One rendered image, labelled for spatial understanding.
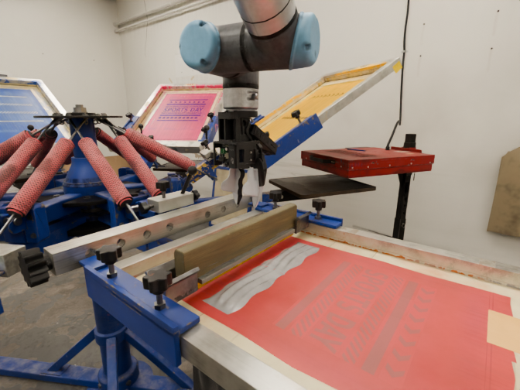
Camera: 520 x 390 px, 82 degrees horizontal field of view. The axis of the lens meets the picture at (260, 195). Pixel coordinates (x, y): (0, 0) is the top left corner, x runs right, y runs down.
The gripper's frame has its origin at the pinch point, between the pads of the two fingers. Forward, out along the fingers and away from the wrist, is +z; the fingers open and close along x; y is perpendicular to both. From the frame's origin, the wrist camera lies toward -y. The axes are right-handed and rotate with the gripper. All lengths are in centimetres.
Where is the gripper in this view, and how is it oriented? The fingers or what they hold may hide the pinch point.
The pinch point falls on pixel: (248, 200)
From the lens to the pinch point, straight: 69.4
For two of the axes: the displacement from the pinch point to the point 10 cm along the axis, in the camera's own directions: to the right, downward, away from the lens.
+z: -0.1, 9.7, 2.4
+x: 7.9, 1.5, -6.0
